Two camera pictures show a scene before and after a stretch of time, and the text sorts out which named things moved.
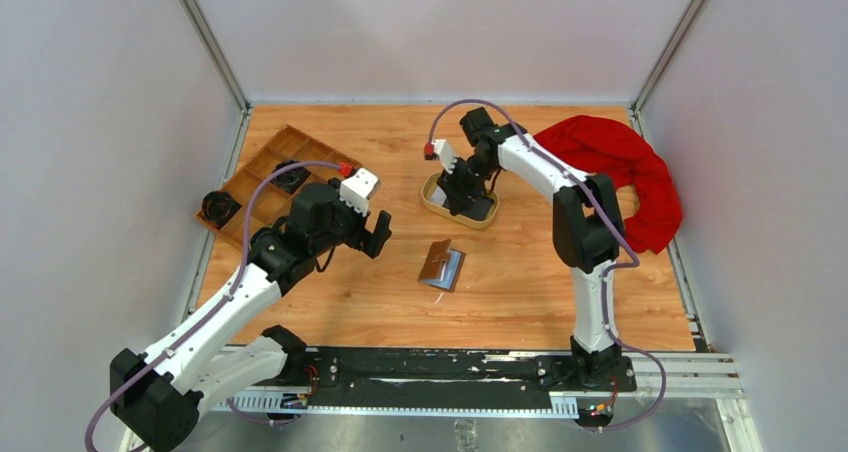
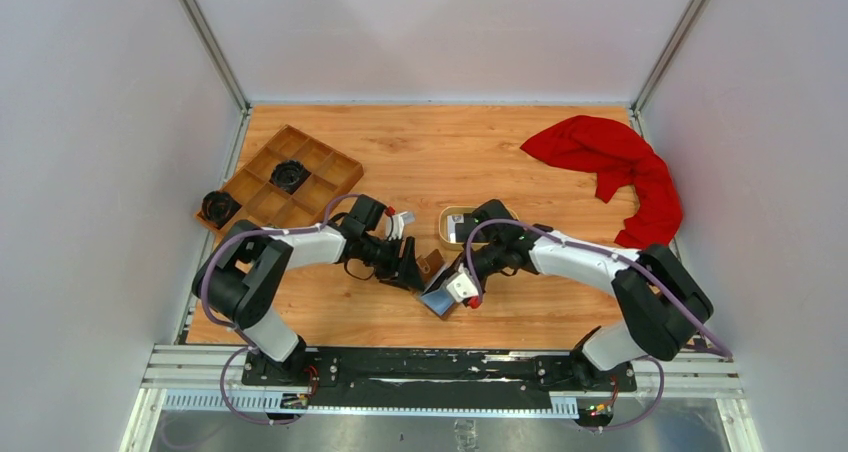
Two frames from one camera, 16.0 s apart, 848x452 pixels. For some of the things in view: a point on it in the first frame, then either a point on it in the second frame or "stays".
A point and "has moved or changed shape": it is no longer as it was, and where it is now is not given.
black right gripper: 456,189 → 454,267
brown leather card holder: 442,266 has moved or changed shape
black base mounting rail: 444,378 stays
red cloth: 602,146 stays
